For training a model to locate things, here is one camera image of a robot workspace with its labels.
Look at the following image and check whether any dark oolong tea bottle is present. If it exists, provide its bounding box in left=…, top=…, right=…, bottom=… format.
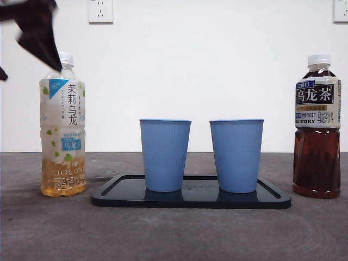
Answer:
left=291, top=53, right=341, bottom=199

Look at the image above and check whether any dark blue tray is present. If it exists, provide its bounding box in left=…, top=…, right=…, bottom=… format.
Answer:
left=91, top=174, right=293, bottom=209

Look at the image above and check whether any white wall socket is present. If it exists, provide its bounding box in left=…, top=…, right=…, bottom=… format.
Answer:
left=88, top=0, right=114, bottom=24
left=333, top=0, right=348, bottom=23

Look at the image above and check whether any blue ribbed cup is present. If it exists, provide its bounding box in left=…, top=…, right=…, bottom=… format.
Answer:
left=209, top=117, right=265, bottom=194
left=139, top=118, right=192, bottom=193

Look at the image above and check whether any jasmine oolong tea bottle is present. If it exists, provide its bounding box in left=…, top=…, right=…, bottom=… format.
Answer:
left=39, top=52, right=88, bottom=198

